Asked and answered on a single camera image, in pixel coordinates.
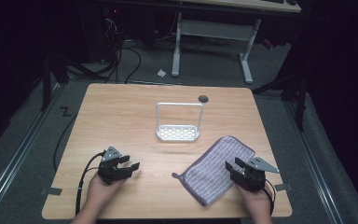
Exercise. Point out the black round table grommet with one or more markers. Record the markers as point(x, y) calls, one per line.
point(203, 99)

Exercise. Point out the grey tape piece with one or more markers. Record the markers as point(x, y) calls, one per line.
point(53, 191)
point(283, 187)

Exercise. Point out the metal floor rail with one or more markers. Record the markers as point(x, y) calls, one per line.
point(15, 158)
point(312, 161)

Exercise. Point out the white plastic rack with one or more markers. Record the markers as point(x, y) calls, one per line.
point(177, 133)

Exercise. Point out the person's right hand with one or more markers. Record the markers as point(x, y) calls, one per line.
point(256, 202)

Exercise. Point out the black metal stand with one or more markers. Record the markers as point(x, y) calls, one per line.
point(296, 93)
point(47, 84)

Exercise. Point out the person's left hand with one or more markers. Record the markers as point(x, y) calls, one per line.
point(101, 194)

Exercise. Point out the white-legged desk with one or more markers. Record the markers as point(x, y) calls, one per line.
point(214, 29)

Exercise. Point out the purple striped cloth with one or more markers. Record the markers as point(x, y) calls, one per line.
point(211, 168)

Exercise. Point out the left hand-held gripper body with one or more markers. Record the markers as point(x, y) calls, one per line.
point(109, 169)

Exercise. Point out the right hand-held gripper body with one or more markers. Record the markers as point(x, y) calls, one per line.
point(253, 177)

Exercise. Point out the white paper scrap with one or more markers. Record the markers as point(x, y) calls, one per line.
point(161, 73)

